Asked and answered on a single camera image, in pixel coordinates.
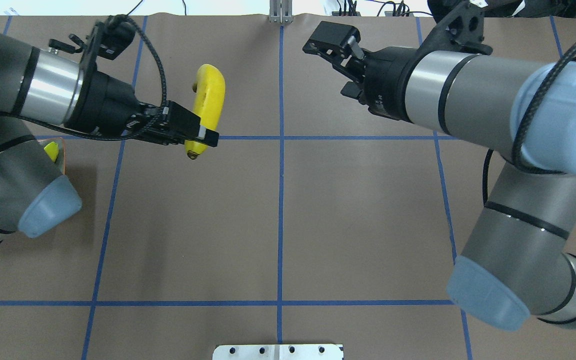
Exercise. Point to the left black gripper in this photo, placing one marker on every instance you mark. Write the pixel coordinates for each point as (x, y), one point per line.
(104, 104)

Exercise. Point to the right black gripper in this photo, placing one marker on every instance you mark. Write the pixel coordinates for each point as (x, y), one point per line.
(387, 77)

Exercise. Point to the yellow banana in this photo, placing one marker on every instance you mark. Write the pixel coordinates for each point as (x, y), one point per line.
(52, 150)
(210, 93)

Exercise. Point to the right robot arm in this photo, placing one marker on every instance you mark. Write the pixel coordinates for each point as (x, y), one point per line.
(513, 265)

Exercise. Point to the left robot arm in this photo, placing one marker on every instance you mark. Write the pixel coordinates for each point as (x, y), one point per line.
(63, 90)

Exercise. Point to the grey square plate orange rim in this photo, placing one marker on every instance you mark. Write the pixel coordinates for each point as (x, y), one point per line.
(63, 155)

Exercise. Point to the aluminium frame post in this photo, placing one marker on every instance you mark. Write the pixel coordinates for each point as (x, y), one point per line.
(281, 12)

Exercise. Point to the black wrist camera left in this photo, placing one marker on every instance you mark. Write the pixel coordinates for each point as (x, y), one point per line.
(107, 39)

